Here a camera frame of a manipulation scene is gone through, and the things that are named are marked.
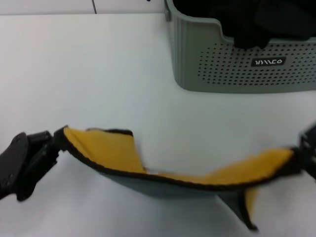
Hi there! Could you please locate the black cloth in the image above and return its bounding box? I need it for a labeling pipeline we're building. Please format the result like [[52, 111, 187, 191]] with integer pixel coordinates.
[[172, 0, 316, 50]]

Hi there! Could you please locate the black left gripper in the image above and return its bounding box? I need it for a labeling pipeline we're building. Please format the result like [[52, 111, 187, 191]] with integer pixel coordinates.
[[0, 130, 62, 202]]

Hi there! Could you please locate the yellow green towel black edge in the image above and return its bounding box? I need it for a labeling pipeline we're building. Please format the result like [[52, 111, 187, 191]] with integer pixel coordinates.
[[53, 125, 301, 233]]

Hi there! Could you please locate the grey-green perforated storage box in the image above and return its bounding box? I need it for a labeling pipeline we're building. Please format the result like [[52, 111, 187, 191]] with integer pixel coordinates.
[[164, 0, 316, 94]]

